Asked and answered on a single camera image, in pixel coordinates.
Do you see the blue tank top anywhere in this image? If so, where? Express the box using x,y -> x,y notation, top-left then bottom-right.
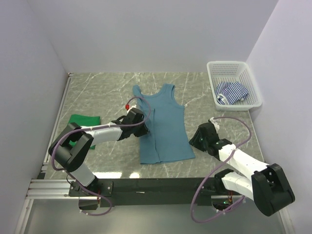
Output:
133,84 -> 195,164

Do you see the green tank top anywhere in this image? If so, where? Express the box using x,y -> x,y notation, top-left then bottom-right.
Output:
67,114 -> 102,150

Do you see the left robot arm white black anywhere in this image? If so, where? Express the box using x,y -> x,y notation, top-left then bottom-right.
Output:
48,107 -> 151,196

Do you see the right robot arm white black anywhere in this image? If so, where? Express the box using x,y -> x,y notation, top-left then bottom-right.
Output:
189,122 -> 295,216

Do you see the striped tank top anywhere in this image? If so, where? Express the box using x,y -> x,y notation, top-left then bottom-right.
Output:
214,81 -> 249,105

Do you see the white plastic basket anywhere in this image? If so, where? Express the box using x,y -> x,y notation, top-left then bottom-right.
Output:
207,61 -> 262,111

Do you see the black base beam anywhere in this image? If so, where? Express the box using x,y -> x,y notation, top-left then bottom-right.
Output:
68,178 -> 238,210

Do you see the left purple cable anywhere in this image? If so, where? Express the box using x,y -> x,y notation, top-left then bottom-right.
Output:
50,97 -> 152,216

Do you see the aluminium rail frame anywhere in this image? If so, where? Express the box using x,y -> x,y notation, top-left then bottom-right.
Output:
16,72 -> 286,234

